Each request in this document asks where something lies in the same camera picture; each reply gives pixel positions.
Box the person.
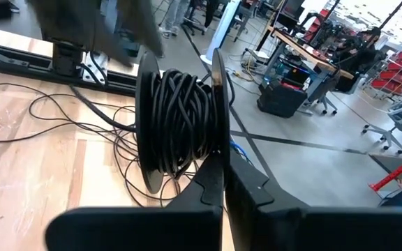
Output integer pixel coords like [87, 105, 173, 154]
[203, 0, 220, 29]
[158, 0, 192, 40]
[332, 26, 387, 94]

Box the long thin black cord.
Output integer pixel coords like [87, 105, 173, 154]
[0, 68, 235, 210]

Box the wooden workbench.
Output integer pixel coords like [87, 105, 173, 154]
[265, 24, 355, 82]

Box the silver mounting bracket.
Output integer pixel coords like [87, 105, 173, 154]
[81, 51, 110, 84]

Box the black robot station frame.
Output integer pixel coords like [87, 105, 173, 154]
[377, 0, 402, 31]

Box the white tower fan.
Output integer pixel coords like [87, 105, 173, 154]
[200, 0, 242, 66]

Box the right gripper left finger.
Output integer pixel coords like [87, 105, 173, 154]
[45, 153, 226, 251]

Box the black round cord spool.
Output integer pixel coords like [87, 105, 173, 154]
[134, 47, 232, 195]

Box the red floor bar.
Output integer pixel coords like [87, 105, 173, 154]
[368, 149, 402, 192]

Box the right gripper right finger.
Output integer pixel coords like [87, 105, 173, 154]
[225, 149, 402, 251]

